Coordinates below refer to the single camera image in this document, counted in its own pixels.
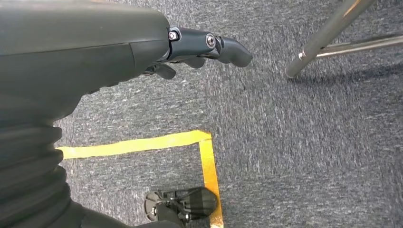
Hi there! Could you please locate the yellow floor tape square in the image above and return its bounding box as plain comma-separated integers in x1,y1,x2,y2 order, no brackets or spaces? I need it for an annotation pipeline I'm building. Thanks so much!
56,130,225,228

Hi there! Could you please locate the robot left arm ribbed sleeve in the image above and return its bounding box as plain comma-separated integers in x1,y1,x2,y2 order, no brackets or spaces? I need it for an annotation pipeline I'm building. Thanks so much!
0,124,133,228

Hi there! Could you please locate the stainless steel workbench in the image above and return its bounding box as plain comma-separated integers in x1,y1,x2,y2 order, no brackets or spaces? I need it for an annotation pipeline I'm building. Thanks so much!
285,0,403,79

